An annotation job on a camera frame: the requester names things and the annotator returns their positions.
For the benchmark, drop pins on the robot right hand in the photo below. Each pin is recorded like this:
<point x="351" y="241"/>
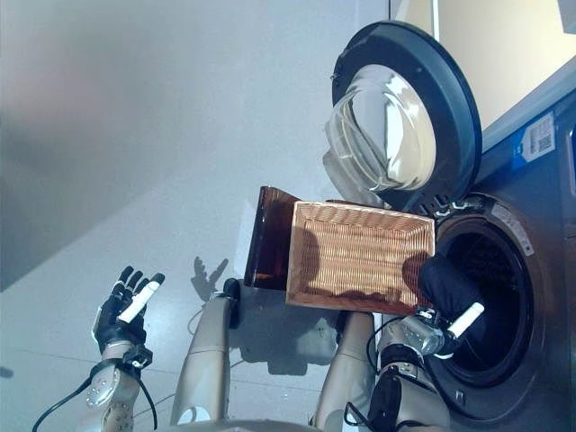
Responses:
<point x="465" y="320"/>

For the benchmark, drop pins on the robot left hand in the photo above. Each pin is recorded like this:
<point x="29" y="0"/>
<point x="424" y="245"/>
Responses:
<point x="117" y="328"/>

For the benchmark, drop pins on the black cloth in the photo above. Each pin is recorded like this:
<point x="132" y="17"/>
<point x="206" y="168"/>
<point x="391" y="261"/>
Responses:
<point x="445" y="283"/>

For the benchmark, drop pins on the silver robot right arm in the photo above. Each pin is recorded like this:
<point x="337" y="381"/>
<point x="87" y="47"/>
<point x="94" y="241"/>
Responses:
<point x="405" y="342"/>

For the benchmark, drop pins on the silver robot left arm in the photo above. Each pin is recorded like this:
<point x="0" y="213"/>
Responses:
<point x="110" y="396"/>

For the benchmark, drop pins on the dark grey washing machine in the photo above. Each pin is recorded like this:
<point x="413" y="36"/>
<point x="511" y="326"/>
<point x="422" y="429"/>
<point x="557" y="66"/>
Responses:
<point x="549" y="270"/>

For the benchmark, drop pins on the round glass washing machine door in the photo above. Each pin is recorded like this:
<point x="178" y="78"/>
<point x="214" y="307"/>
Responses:
<point x="454" y="81"/>

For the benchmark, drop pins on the robot left leg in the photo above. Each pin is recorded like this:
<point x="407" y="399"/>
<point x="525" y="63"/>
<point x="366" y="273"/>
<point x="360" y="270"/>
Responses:
<point x="204" y="360"/>

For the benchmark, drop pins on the robot leg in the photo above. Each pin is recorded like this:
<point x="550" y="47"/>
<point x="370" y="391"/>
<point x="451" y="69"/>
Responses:
<point x="346" y="369"/>
<point x="204" y="360"/>

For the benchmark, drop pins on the robot right leg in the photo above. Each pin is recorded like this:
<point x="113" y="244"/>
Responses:
<point x="346" y="369"/>

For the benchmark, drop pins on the rectangular wicker laundry basket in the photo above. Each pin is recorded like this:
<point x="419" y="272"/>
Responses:
<point x="351" y="252"/>

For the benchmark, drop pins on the grey robot torso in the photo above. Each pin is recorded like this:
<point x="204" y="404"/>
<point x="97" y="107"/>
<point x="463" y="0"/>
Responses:
<point x="243" y="426"/>

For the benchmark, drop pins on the dark brown plastic stool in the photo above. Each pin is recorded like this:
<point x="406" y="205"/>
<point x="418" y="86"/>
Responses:
<point x="267" y="243"/>

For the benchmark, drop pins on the blue white energy label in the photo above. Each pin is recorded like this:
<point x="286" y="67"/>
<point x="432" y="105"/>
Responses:
<point x="533" y="139"/>

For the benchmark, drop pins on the white counter cabinet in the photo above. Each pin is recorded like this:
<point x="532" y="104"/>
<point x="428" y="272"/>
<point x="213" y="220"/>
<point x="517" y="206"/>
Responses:
<point x="504" y="54"/>

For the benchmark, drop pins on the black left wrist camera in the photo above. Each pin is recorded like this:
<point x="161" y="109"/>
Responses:
<point x="138" y="356"/>

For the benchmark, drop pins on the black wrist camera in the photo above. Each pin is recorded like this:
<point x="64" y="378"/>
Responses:
<point x="426" y="315"/>
<point x="138" y="356"/>

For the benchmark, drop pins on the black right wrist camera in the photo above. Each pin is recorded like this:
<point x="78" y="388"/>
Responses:
<point x="426" y="315"/>

